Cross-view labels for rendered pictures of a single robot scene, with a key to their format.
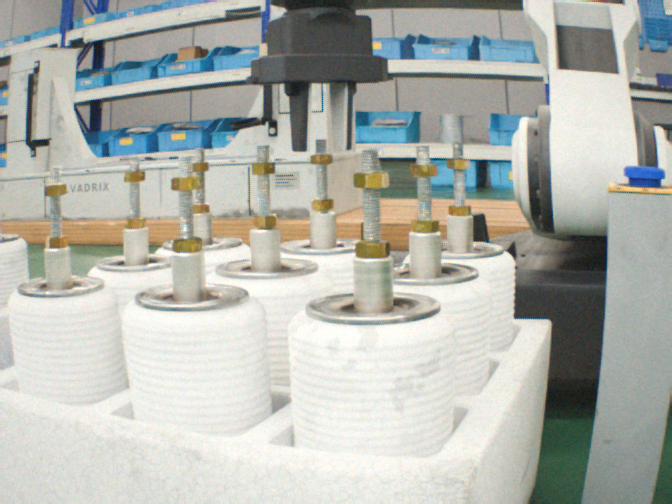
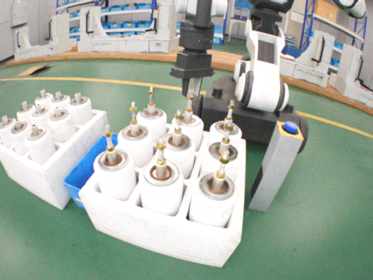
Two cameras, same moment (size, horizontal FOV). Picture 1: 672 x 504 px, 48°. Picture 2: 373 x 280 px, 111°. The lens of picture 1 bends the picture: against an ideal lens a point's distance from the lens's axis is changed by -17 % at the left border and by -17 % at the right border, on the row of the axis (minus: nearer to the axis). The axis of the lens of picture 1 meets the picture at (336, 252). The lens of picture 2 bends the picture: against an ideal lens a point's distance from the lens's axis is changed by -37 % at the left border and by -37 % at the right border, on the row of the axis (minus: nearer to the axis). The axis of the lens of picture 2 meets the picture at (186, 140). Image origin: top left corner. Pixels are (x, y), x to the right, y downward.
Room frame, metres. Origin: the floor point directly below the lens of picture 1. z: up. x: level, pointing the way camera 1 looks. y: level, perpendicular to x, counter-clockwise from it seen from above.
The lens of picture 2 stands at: (0.24, 0.09, 0.55)
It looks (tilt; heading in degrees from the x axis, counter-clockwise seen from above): 35 degrees down; 351
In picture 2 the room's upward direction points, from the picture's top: 6 degrees clockwise
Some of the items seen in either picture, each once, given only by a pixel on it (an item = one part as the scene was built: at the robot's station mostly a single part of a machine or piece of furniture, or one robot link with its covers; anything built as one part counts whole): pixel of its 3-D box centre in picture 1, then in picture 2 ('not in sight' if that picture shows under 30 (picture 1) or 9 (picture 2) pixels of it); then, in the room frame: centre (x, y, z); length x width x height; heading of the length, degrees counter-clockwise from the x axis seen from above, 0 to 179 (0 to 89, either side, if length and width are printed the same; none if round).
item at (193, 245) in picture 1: (187, 244); (161, 160); (0.54, 0.09, 0.29); 0.02 x 0.02 x 0.01; 77
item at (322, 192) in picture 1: (322, 183); (189, 104); (0.76, 0.01, 0.31); 0.01 x 0.01 x 0.08
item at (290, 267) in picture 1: (266, 269); (176, 141); (0.65, 0.05, 0.25); 0.08 x 0.08 x 0.01
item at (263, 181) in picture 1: (263, 196); (178, 123); (0.65, 0.05, 0.30); 0.01 x 0.01 x 0.08
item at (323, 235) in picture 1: (323, 232); (188, 116); (0.76, 0.01, 0.26); 0.02 x 0.02 x 0.03
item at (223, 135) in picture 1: (249, 131); (147, 24); (5.93, 0.56, 0.36); 0.50 x 0.38 x 0.21; 161
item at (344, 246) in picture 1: (323, 248); (187, 120); (0.76, 0.01, 0.25); 0.08 x 0.08 x 0.01
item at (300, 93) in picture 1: (296, 116); (184, 85); (0.75, 0.03, 0.36); 0.03 x 0.02 x 0.06; 24
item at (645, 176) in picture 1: (644, 179); (290, 128); (0.62, -0.25, 0.32); 0.04 x 0.04 x 0.02
